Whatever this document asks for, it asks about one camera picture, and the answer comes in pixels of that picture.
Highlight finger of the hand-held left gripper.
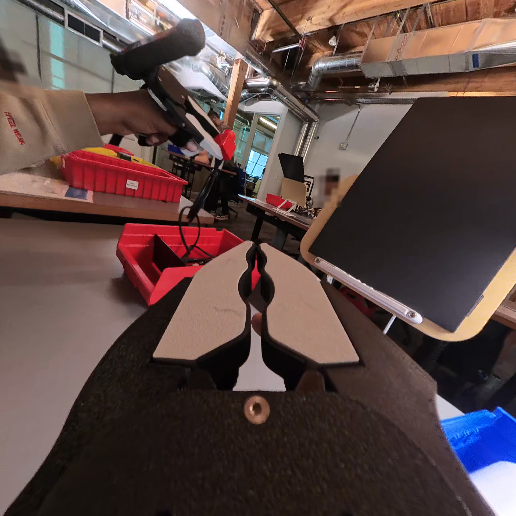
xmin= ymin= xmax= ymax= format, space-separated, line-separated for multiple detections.
xmin=181 ymin=136 xmax=224 ymax=160
xmin=185 ymin=96 xmax=221 ymax=140

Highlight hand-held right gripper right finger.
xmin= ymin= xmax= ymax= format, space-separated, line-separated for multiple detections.
xmin=257 ymin=243 xmax=360 ymax=389

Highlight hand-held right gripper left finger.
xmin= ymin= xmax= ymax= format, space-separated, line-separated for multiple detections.
xmin=152 ymin=241 xmax=256 ymax=389

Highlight red single-stud toy brick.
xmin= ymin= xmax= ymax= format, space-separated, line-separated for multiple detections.
xmin=213 ymin=128 xmax=238 ymax=161

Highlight black cable bundle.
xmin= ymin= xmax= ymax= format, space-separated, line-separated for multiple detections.
xmin=177 ymin=158 xmax=221 ymax=267

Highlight blue plastic bin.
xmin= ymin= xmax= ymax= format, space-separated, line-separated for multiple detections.
xmin=440 ymin=406 xmax=516 ymax=475

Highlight person's left forearm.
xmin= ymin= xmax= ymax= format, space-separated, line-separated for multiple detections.
xmin=0 ymin=88 xmax=104 ymax=177

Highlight red plastic crate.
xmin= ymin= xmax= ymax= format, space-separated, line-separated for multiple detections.
xmin=340 ymin=285 xmax=380 ymax=320

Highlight black ceiling vent box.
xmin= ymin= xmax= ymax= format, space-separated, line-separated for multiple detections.
xmin=66 ymin=11 xmax=102 ymax=44

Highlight small red plastic bin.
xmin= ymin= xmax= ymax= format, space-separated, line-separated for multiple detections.
xmin=266 ymin=193 xmax=296 ymax=211

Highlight wooden desk with black legs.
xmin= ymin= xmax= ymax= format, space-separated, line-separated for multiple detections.
xmin=241 ymin=195 xmax=316 ymax=250

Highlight grey desk with wooden edge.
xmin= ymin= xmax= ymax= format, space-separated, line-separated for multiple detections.
xmin=0 ymin=173 xmax=215 ymax=225

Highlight long yellow plastic bin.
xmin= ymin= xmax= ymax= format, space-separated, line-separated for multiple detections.
xmin=49 ymin=144 xmax=160 ymax=169

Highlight black panel with wooden frame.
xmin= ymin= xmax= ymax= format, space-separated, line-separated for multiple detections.
xmin=299 ymin=95 xmax=516 ymax=342
xmin=277 ymin=152 xmax=308 ymax=209

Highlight rectangular silver air duct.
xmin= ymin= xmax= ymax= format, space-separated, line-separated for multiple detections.
xmin=360 ymin=17 xmax=516 ymax=80

